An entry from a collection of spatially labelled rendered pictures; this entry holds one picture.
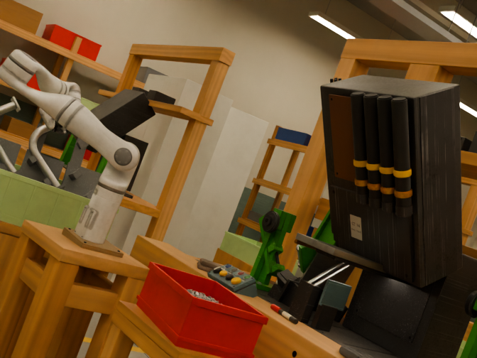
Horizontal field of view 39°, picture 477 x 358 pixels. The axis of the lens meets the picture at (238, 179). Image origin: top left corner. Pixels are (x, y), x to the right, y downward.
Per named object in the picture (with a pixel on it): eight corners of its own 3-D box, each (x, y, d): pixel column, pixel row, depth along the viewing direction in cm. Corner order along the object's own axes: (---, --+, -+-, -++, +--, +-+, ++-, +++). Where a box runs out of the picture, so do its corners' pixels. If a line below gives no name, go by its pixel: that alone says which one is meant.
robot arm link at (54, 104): (-10, 73, 204) (57, 126, 207) (9, 48, 204) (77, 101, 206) (-1, 74, 213) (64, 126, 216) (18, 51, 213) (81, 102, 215)
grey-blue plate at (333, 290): (312, 328, 186) (331, 280, 186) (308, 325, 187) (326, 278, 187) (336, 334, 191) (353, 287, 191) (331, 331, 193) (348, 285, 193)
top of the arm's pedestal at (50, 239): (58, 261, 193) (63, 248, 193) (19, 230, 217) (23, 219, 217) (148, 281, 213) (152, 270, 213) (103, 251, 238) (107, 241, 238)
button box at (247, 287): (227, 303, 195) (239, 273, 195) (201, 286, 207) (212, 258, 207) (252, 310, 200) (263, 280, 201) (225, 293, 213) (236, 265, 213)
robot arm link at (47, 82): (57, 70, 231) (42, 89, 231) (11, 42, 206) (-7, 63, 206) (74, 85, 228) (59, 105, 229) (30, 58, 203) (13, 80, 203)
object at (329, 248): (331, 259, 176) (335, 248, 176) (293, 242, 189) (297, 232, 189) (421, 289, 199) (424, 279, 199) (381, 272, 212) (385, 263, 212)
